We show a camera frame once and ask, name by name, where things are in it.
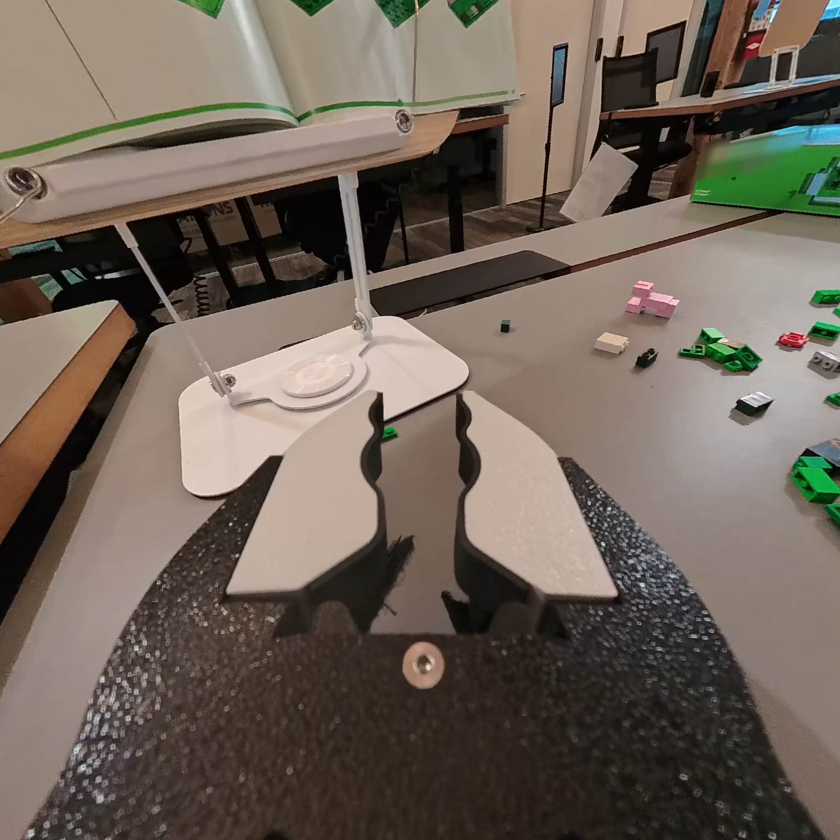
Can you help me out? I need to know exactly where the pile of green bricks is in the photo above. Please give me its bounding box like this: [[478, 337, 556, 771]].
[[679, 327, 765, 375], [790, 455, 840, 526]]

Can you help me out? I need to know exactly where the black office chair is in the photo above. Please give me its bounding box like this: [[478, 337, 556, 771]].
[[600, 49, 661, 114]]

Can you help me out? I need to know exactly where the long wooden table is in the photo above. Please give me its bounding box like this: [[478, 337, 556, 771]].
[[599, 74, 840, 212]]

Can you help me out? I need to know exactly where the wood-edged side desk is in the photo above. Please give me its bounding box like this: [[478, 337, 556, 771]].
[[0, 300, 137, 547]]

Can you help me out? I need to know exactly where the white paper sheet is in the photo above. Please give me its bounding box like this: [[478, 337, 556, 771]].
[[559, 142, 638, 223]]

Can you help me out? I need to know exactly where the grey desk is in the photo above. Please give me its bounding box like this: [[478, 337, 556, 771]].
[[0, 193, 840, 840]]

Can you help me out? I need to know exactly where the white book stand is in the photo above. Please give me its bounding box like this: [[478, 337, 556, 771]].
[[0, 108, 472, 497]]

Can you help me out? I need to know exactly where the green toy set box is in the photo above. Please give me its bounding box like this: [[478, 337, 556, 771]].
[[691, 125, 840, 218]]

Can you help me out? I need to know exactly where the metal page holder wire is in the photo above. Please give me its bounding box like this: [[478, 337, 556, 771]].
[[392, 0, 423, 133], [0, 166, 51, 226]]

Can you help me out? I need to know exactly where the open instruction booklet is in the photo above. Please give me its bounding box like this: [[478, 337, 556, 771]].
[[0, 0, 526, 165]]

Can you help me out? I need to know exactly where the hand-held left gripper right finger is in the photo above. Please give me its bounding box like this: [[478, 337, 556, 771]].
[[455, 390, 622, 602]]

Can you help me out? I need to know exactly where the cardboard box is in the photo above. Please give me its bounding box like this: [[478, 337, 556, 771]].
[[176, 196, 284, 255]]

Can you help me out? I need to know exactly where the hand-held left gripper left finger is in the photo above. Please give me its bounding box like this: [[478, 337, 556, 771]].
[[226, 390, 387, 599]]

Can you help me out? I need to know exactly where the white picture frame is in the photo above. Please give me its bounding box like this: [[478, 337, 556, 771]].
[[768, 45, 803, 87]]

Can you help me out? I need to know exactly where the tablet on floor stand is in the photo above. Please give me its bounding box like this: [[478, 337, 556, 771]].
[[527, 42, 571, 232]]

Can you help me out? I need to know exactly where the black desk pad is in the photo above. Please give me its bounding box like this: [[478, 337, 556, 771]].
[[366, 250, 571, 320]]

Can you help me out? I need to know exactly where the black computer monitor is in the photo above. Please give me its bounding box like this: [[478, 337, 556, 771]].
[[646, 20, 689, 84]]

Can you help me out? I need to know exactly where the pink toy brick pig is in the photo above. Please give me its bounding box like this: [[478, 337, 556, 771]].
[[626, 280, 681, 321]]

